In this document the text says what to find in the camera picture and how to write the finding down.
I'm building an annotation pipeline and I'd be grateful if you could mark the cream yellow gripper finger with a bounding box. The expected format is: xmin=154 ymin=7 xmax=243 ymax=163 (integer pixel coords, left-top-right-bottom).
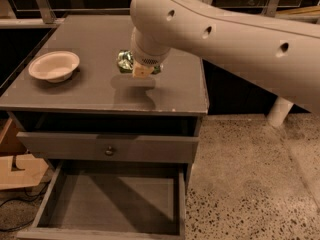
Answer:
xmin=132 ymin=62 xmax=154 ymax=78

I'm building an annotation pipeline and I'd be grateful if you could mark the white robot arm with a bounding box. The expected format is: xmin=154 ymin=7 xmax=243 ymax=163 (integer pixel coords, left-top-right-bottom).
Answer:
xmin=130 ymin=0 xmax=320 ymax=114

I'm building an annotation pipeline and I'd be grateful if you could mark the grey drawer cabinet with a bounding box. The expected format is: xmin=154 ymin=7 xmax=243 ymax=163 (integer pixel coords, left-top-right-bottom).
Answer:
xmin=0 ymin=15 xmax=210 ymax=240

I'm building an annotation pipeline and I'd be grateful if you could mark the round metal drawer knob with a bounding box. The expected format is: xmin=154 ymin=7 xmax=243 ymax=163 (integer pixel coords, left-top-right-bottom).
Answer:
xmin=105 ymin=146 xmax=114 ymax=156

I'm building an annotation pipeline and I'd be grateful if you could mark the grey top drawer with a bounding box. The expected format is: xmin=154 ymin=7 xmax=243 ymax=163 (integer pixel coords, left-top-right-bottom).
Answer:
xmin=17 ymin=132 xmax=198 ymax=163

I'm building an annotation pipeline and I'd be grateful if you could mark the open grey middle drawer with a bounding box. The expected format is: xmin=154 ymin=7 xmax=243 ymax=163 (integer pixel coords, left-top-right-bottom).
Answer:
xmin=17 ymin=161 xmax=185 ymax=240

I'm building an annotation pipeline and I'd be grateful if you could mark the light wooden block structure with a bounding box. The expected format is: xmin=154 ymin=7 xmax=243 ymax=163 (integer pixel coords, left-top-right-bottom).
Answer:
xmin=0 ymin=119 xmax=49 ymax=190

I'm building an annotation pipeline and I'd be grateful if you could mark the dark cabinet with handle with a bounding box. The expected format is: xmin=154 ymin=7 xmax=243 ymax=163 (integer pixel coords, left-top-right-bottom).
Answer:
xmin=199 ymin=58 xmax=311 ymax=116

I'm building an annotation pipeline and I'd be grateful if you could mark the black floor cable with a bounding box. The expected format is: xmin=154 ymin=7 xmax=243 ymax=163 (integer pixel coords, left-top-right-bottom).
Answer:
xmin=0 ymin=181 xmax=51 ymax=233

